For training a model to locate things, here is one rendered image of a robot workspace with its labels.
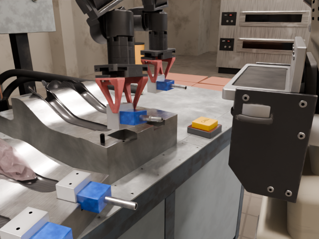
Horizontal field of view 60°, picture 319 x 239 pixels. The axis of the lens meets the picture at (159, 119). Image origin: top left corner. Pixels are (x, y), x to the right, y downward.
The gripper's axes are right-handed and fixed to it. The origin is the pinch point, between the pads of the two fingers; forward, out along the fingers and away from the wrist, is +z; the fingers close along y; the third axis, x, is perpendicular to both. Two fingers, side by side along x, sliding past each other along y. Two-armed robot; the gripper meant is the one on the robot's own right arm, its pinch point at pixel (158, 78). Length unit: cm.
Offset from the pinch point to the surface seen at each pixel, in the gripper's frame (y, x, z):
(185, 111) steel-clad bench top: -15.4, 0.9, 15.4
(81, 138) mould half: 36.1, 6.3, 5.9
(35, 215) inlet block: 55, 21, 7
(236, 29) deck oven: -487, -173, 8
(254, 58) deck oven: -495, -133, 64
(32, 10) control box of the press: -3, -73, -21
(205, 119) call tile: -3.1, 15.8, 11.6
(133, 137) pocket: 26.6, 12.7, 7.6
